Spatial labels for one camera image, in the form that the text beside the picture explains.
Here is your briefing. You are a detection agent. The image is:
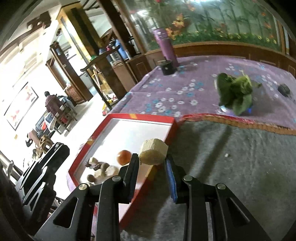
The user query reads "red cardboard box tray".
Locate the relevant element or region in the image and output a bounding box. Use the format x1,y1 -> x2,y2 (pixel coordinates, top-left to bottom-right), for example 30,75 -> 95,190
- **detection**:
68,113 -> 179,230

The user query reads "seated person in background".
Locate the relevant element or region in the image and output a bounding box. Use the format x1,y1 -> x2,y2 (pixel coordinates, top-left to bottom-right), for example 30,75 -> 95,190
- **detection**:
44,91 -> 63,116

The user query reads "green leafy vegetable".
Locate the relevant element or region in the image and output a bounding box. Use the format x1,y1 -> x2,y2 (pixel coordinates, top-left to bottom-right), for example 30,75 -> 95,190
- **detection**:
216,73 -> 262,116

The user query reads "purple floral tablecloth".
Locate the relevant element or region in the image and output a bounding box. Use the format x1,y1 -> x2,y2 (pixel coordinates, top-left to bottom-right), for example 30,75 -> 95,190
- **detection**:
109,56 -> 295,136

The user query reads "black car key fob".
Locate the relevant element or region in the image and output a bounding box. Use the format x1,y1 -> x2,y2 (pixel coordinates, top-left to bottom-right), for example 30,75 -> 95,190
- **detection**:
277,84 -> 290,97

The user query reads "wooden chair back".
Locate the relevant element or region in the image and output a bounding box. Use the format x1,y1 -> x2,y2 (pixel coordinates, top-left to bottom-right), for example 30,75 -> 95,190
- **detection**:
80,45 -> 130,110

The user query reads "small black cup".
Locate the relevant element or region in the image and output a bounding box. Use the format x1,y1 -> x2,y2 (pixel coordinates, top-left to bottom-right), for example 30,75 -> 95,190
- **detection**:
159,58 -> 177,76

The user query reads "blue thermos jug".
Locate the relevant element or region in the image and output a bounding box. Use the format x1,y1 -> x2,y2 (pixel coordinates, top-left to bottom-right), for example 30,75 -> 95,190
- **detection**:
108,39 -> 128,61

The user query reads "purple thermos bottle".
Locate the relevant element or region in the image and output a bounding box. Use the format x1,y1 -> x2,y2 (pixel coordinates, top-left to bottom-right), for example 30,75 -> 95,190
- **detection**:
153,28 -> 179,68

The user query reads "flower painted glass panel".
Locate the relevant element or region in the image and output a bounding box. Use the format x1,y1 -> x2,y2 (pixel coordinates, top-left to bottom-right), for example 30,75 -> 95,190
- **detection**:
112,1 -> 290,52

